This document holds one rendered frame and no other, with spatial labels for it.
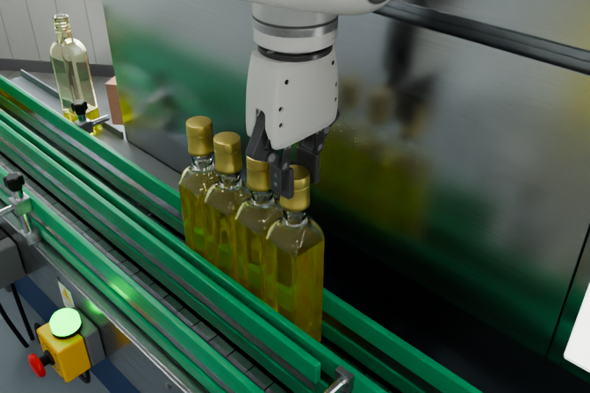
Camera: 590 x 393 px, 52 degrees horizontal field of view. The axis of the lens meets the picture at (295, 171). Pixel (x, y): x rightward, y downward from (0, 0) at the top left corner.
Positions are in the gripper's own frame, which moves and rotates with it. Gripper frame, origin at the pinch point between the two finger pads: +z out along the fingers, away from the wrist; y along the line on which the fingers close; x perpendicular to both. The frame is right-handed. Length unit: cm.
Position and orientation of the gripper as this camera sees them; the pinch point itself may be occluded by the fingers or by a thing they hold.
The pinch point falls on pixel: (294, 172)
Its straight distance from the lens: 69.5
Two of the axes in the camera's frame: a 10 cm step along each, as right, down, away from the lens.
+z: 0.0, 8.4, 5.5
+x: 7.1, 3.8, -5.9
